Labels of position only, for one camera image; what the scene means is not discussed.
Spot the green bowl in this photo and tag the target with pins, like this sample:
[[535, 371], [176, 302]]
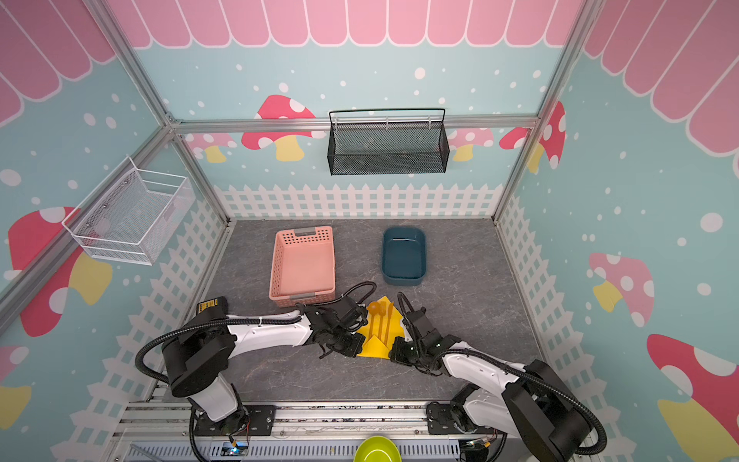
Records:
[[377, 449]]

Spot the pink plastic basket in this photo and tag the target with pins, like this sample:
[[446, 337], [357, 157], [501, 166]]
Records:
[[303, 269]]

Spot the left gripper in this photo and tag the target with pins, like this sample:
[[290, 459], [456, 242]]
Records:
[[354, 348]]

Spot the black yellow tool case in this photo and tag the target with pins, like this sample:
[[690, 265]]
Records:
[[220, 303]]

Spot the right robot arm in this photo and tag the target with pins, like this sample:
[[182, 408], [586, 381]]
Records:
[[529, 401]]

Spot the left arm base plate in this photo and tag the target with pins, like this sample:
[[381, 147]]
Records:
[[250, 420]]

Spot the aluminium front rail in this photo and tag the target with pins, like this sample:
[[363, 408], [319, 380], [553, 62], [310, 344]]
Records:
[[403, 419]]

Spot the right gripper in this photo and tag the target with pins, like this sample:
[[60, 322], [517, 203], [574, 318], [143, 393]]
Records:
[[408, 349]]

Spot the teal plastic tub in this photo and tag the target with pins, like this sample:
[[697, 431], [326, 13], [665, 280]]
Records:
[[403, 259]]

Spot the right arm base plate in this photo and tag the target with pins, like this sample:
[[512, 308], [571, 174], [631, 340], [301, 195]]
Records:
[[448, 418]]

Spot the orange plastic spoon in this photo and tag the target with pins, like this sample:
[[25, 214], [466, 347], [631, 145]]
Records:
[[375, 311]]

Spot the black mesh wall basket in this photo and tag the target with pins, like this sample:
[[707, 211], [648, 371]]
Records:
[[388, 141]]

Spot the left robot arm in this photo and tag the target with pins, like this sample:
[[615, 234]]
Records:
[[192, 359]]

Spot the white wire wall basket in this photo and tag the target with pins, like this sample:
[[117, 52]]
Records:
[[132, 216]]

